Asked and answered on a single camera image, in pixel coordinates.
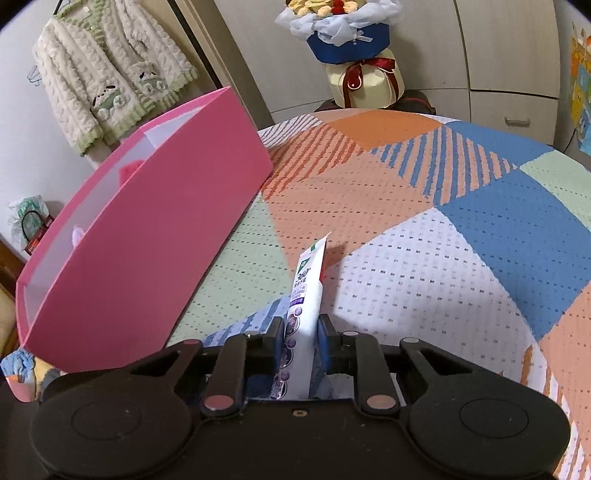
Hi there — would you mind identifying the beige wardrobe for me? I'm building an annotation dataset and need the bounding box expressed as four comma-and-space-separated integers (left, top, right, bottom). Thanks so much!
185, 0, 561, 148

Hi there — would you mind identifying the cream round box with ribbon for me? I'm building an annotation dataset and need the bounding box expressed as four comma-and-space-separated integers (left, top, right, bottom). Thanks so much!
325, 58, 406, 110

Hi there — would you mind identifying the patchwork tablecloth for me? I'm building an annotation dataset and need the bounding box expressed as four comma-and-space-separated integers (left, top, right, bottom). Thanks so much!
166, 108, 591, 480

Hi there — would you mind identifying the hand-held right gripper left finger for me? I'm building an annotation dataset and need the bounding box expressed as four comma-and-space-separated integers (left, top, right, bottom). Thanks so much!
129, 318, 285, 418

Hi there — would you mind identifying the colourful gift bag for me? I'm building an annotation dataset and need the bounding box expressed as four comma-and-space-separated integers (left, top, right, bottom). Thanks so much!
568, 21, 591, 155

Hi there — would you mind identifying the yellow flower bouquet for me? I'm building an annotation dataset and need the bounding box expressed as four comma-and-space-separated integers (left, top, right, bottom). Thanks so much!
276, 0, 400, 65

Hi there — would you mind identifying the pink cardboard box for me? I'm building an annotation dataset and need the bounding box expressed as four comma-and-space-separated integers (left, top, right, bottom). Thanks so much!
15, 86, 274, 374

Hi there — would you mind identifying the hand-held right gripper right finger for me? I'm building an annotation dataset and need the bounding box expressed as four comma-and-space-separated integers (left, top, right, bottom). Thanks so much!
317, 315, 468, 417

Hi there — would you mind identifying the cream fluffy cardigan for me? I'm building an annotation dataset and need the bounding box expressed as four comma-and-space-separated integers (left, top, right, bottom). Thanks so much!
32, 0, 199, 155

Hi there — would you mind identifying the white toothpaste tube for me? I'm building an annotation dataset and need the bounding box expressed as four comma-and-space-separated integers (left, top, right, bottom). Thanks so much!
268, 232, 331, 401

